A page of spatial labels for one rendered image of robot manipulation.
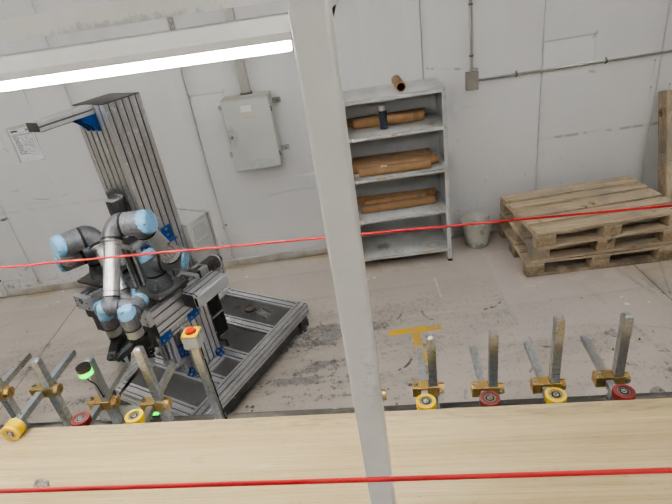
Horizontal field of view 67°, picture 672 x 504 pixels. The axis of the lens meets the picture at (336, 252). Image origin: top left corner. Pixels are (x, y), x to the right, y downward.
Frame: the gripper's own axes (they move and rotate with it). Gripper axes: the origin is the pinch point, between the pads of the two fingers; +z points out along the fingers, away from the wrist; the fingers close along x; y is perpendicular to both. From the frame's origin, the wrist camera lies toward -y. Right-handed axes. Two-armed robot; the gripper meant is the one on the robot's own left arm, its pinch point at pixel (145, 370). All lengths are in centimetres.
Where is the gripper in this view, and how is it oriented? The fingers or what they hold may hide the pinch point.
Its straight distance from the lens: 259.8
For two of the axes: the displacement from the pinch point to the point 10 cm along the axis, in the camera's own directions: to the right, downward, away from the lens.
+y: 9.5, -2.5, 1.8
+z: 1.4, 8.7, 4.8
